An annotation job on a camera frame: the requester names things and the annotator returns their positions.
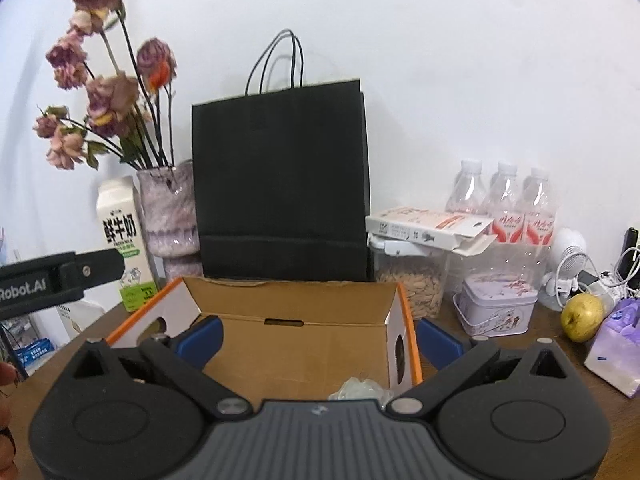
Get person's left hand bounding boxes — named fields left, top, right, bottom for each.
left=0, top=362, right=20, bottom=480

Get white floral tin box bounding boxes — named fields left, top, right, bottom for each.
left=452, top=274, right=538, bottom=338

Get clear container of seeds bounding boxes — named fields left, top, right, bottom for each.
left=368, top=234, right=449, bottom=320

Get orange cardboard tray box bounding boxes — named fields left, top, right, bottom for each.
left=106, top=276, right=423, bottom=405

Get crumpled clear plastic wrap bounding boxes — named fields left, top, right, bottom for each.
left=329, top=377, right=394, bottom=408

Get white flat cardboard box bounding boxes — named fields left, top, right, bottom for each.
left=366, top=207, right=497, bottom=257

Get white green milk carton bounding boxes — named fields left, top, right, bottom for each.
left=96, top=177, right=158, bottom=312

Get yellow green apple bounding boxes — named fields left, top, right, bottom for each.
left=561, top=292, right=605, bottom=344

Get purple mottled ceramic vase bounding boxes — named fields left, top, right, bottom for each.
left=138, top=160, right=204, bottom=282

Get small white desk fan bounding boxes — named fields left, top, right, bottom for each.
left=538, top=228, right=588, bottom=312

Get left plastic water bottle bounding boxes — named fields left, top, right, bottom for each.
left=445, top=159, right=486, bottom=216

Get plastic water bottle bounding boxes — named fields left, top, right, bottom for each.
left=484, top=162, right=524, bottom=244
left=445, top=159, right=486, bottom=216
left=518, top=168, right=558, bottom=246

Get middle plastic water bottle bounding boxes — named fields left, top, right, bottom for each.
left=484, top=162, right=524, bottom=244

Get right plastic water bottle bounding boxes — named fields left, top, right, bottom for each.
left=518, top=168, right=558, bottom=246

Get purple tissue pack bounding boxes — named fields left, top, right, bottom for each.
left=584, top=298, right=640, bottom=398

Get black paper shopping bag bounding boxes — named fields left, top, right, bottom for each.
left=192, top=29, right=372, bottom=282

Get dried pink flower bouquet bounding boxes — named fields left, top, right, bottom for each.
left=32, top=0, right=178, bottom=171

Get white charger cables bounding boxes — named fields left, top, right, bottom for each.
left=554, top=246, right=640, bottom=306

